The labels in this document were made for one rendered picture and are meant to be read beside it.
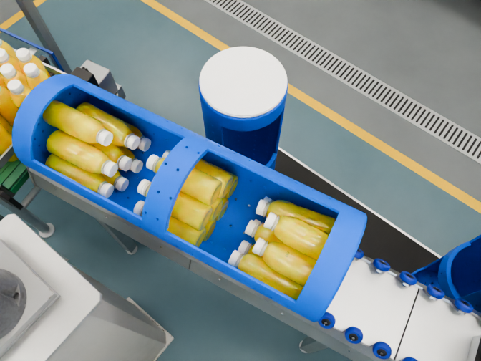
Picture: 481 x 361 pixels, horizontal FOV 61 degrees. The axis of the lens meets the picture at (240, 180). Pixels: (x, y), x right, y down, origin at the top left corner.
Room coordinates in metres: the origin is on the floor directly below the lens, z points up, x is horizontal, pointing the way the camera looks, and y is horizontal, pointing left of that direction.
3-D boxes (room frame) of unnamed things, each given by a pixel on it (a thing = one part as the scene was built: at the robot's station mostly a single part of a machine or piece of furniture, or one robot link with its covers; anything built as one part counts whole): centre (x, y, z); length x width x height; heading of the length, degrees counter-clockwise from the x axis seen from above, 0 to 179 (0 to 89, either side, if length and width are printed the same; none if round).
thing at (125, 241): (0.58, 0.56, 0.31); 0.06 x 0.06 x 0.63; 62
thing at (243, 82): (0.83, -0.01, 1.03); 0.28 x 0.28 x 0.01
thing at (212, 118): (0.83, -0.01, 0.59); 0.28 x 0.28 x 0.88
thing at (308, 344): (0.11, -0.30, 0.31); 0.06 x 0.06 x 0.63; 62
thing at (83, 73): (0.87, 0.53, 0.95); 0.10 x 0.07 x 0.10; 152
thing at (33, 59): (0.89, 0.67, 0.99); 0.07 x 0.07 x 0.18
